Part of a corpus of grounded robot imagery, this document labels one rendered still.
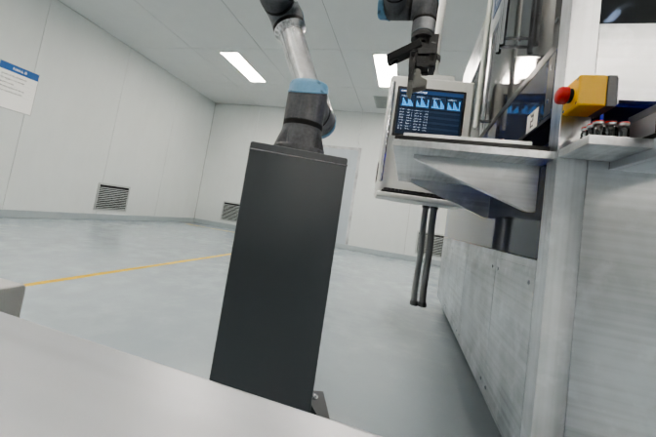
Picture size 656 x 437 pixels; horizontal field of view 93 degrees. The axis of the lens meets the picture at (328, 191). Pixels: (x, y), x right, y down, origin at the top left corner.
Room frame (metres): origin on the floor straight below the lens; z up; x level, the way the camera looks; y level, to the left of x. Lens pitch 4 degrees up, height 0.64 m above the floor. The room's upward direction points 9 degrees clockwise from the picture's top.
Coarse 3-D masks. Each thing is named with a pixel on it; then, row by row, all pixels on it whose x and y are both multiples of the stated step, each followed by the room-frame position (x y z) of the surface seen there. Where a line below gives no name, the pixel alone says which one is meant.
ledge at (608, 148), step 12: (576, 144) 0.66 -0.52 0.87; (588, 144) 0.62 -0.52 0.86; (600, 144) 0.61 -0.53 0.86; (612, 144) 0.61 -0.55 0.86; (624, 144) 0.60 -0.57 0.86; (636, 144) 0.59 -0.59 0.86; (648, 144) 0.59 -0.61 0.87; (564, 156) 0.73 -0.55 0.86; (576, 156) 0.71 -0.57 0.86; (588, 156) 0.70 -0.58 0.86; (600, 156) 0.69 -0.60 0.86; (612, 156) 0.67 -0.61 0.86; (624, 156) 0.66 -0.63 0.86
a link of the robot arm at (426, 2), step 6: (414, 0) 0.93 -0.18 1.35; (420, 0) 0.93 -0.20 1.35; (426, 0) 0.92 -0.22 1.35; (432, 0) 0.92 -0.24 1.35; (438, 0) 0.94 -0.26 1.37; (414, 6) 0.94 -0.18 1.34; (420, 6) 0.93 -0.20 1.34; (426, 6) 0.92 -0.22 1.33; (432, 6) 0.92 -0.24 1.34; (438, 6) 0.95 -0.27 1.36; (414, 12) 0.95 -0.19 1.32; (420, 12) 0.93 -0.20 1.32; (426, 12) 0.92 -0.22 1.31; (432, 12) 0.93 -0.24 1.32; (414, 18) 0.95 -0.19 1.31
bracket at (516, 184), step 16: (416, 160) 0.94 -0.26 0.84; (432, 160) 0.92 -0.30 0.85; (448, 160) 0.90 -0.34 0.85; (464, 160) 0.89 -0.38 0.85; (480, 160) 0.88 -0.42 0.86; (448, 176) 0.92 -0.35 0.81; (464, 176) 0.89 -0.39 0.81; (480, 176) 0.88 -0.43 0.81; (496, 176) 0.87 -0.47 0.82; (512, 176) 0.86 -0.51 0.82; (528, 176) 0.85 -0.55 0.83; (496, 192) 0.87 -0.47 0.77; (512, 192) 0.86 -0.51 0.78; (528, 192) 0.85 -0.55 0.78; (528, 208) 0.85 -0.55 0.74
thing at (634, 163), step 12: (648, 108) 0.64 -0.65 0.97; (636, 120) 0.68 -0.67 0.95; (648, 120) 0.60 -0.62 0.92; (636, 132) 0.64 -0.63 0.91; (648, 132) 0.60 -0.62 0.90; (636, 156) 0.63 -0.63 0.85; (648, 156) 0.60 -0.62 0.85; (612, 168) 0.71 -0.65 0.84; (624, 168) 0.69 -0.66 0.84; (636, 168) 0.67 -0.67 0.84; (648, 168) 0.66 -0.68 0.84
